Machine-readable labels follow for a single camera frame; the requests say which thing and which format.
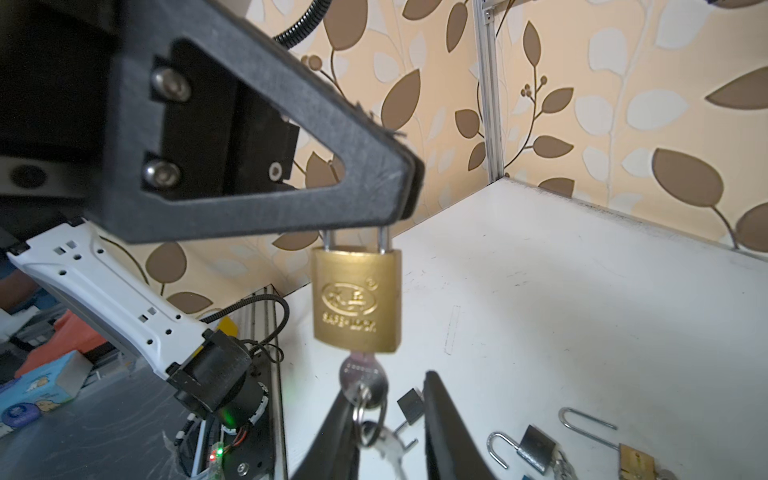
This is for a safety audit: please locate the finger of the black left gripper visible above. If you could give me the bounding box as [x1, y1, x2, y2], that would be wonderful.
[98, 1, 425, 243]

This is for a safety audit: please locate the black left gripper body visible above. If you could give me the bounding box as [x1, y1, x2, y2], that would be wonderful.
[1, 1, 123, 240]

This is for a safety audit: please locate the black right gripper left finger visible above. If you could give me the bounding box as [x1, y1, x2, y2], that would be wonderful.
[291, 392, 360, 480]

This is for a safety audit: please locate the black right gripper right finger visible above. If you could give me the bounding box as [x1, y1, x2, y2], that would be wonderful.
[423, 371, 494, 480]

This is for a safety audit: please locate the brass padlock key bunch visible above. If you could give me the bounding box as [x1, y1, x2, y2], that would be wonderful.
[339, 352, 418, 479]

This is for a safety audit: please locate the small brass padlock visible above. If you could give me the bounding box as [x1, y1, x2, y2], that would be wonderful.
[310, 226, 402, 354]

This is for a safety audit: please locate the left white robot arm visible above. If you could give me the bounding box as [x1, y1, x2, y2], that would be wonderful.
[1, 1, 424, 429]

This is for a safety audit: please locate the black padlock open shackle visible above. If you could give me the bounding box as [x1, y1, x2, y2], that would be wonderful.
[394, 388, 425, 434]

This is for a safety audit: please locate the long shackle brass padlock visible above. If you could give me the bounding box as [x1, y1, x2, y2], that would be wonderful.
[558, 407, 678, 480]

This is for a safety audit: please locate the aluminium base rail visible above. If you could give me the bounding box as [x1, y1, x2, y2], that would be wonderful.
[234, 300, 288, 479]

